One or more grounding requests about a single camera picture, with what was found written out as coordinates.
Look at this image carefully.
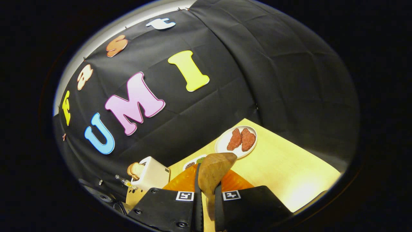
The white toaster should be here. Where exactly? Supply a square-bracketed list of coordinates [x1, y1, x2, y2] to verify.
[126, 156, 170, 208]

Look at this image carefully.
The red meat piece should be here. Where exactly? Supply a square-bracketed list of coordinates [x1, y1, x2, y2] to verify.
[227, 128, 242, 151]
[241, 128, 257, 152]

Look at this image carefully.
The white divided grain dish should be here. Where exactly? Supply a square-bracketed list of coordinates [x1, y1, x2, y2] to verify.
[183, 154, 208, 171]

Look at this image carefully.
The wooden spoon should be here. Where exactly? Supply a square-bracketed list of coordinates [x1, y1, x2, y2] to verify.
[197, 152, 238, 221]

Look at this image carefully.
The white round plate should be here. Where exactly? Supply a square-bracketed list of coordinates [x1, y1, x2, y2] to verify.
[215, 125, 258, 159]

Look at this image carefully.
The toast slice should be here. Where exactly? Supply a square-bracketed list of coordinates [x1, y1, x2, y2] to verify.
[127, 162, 146, 180]

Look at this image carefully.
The black backdrop cloth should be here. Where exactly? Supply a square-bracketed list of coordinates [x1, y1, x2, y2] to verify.
[53, 0, 360, 207]

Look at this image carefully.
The small glass bottle yellow label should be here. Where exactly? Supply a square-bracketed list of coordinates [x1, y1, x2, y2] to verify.
[115, 175, 138, 190]

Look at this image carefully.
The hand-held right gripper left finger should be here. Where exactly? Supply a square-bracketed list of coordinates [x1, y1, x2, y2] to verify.
[127, 164, 204, 232]

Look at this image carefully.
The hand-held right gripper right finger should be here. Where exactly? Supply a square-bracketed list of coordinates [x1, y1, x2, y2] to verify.
[214, 170, 293, 232]

